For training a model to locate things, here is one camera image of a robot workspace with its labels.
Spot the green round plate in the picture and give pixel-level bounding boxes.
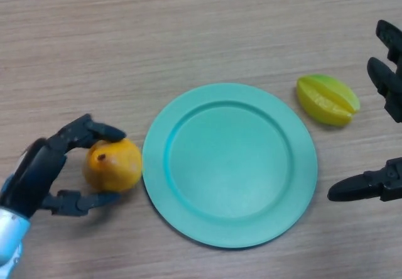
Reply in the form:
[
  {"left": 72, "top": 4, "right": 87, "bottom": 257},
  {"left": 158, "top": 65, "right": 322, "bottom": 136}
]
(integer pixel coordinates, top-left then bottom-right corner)
[{"left": 143, "top": 83, "right": 318, "bottom": 249}]

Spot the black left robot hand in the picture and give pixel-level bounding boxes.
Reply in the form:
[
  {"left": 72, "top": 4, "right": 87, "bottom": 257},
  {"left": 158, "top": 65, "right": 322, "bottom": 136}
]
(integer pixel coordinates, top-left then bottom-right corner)
[{"left": 0, "top": 114, "right": 127, "bottom": 220}]

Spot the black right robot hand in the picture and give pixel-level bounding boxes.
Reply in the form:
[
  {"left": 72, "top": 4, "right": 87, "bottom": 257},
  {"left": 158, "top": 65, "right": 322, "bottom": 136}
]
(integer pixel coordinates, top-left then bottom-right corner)
[{"left": 327, "top": 19, "right": 402, "bottom": 203}]

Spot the yellow-green starfruit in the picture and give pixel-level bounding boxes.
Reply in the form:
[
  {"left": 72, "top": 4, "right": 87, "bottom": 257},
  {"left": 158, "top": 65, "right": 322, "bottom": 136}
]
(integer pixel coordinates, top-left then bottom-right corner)
[{"left": 296, "top": 74, "right": 361, "bottom": 127}]

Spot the yellow pear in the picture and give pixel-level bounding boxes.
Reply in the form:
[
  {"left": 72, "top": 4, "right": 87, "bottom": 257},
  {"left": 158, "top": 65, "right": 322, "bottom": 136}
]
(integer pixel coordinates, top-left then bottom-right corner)
[{"left": 82, "top": 138, "right": 143, "bottom": 193}]

